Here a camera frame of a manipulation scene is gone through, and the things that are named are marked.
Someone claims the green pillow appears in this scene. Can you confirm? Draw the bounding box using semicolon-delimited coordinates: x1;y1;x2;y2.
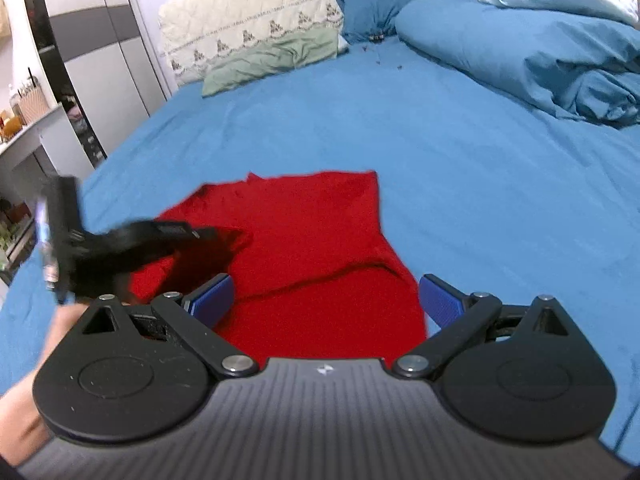
201;26;342;98

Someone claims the red shirt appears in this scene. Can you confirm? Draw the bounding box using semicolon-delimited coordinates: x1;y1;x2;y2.
124;170;429;367

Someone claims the orange jar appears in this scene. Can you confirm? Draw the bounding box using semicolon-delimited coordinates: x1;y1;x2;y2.
0;115;24;142

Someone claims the low shelf with bottles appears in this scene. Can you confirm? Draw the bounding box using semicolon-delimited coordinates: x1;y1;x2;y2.
0;197;42;283

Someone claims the cream quilted headboard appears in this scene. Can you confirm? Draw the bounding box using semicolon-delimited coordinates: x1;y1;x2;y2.
158;0;472;92

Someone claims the folded blue duvet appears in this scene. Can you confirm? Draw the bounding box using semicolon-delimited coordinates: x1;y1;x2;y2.
395;0;640;127

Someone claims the bed with blue sheet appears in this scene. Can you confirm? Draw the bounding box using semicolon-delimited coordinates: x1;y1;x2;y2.
0;0;640;463

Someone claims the blue pillow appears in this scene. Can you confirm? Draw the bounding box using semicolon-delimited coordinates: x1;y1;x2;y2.
333;0;426;45

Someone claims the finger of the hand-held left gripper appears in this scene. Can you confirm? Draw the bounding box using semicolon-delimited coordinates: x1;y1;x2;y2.
127;219;249;281

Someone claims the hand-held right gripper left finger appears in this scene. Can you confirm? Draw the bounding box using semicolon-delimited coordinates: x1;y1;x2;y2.
81;273;260;379

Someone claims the striped pen holder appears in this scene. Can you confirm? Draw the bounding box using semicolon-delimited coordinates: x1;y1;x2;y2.
17;74;49;122

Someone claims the white and grey wardrobe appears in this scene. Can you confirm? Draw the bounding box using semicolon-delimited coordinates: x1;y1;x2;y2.
20;0;172;171

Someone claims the white desk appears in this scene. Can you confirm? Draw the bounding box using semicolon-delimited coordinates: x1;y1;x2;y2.
0;101;97;201

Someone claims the person's left forearm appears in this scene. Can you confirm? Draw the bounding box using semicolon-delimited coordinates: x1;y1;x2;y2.
0;304;87;467

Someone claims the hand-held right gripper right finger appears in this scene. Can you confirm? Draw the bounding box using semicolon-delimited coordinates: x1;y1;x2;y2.
391;274;582;380

